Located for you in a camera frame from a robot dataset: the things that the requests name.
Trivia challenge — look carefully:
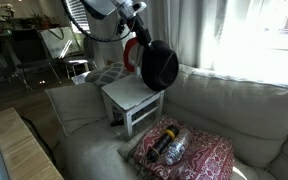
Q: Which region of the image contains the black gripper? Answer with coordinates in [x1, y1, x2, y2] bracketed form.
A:
[131, 18, 151, 47]

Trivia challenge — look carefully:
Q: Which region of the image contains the black hat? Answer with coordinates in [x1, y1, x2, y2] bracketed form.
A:
[141, 40, 179, 91]

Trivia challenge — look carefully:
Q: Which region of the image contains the red hat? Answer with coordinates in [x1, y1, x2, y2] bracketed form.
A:
[123, 37, 138, 72]

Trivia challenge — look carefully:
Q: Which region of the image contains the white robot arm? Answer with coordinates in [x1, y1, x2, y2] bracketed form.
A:
[77, 0, 151, 47]

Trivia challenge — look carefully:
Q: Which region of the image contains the small white wooden chair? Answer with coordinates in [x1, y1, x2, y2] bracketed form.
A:
[102, 75, 164, 139]

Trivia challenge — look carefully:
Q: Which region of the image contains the black office chair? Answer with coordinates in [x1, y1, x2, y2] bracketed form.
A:
[11, 29, 61, 92]

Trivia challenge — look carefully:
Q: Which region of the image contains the small round stool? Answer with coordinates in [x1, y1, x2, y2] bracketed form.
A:
[63, 56, 89, 78]

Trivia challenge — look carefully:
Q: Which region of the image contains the white shopping bag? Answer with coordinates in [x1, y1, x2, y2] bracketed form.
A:
[40, 27, 80, 58]

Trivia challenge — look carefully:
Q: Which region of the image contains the beige throw pillow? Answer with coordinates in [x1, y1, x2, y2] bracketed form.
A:
[46, 83, 107, 136]

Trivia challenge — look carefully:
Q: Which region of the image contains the black and yellow flashlight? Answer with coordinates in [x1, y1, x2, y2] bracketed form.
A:
[146, 125, 179, 162]

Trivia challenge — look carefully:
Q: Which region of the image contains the white curtain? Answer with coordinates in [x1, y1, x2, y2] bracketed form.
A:
[83, 0, 288, 88]

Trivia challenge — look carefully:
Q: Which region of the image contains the clear plastic water bottle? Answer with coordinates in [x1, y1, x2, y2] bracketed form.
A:
[165, 128, 192, 165]

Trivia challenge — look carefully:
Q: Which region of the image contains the red patterned cushion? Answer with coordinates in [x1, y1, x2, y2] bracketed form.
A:
[132, 115, 235, 180]

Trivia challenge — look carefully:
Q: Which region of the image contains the beige sofa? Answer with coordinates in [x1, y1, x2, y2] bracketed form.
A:
[52, 63, 288, 180]

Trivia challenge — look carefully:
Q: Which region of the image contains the light wooden table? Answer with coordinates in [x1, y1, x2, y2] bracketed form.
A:
[0, 108, 64, 180]

